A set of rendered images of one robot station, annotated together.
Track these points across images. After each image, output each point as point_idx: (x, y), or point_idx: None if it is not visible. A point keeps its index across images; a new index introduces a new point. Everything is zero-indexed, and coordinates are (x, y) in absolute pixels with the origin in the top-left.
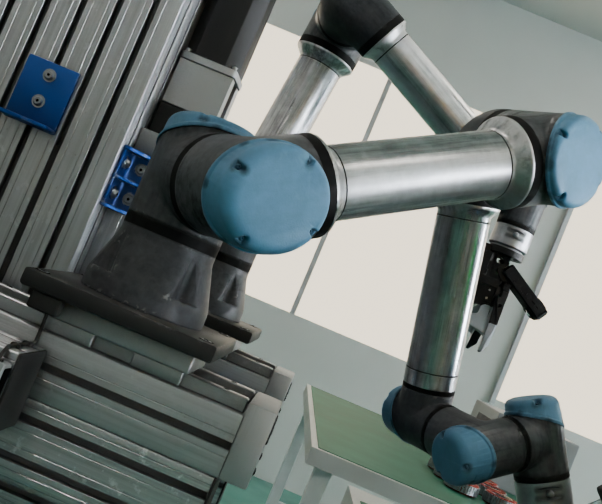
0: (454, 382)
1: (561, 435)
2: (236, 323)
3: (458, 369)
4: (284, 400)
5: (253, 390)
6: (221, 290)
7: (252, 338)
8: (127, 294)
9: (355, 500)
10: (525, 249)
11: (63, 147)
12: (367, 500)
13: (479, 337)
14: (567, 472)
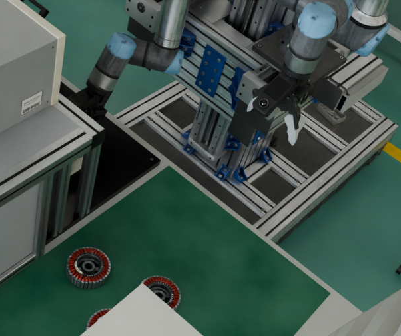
0: (155, 37)
1: (104, 48)
2: (277, 53)
3: (157, 31)
4: (253, 95)
5: (160, 3)
6: (284, 34)
7: (259, 53)
8: None
9: (329, 288)
10: (285, 60)
11: None
12: (340, 309)
13: (288, 135)
14: (96, 65)
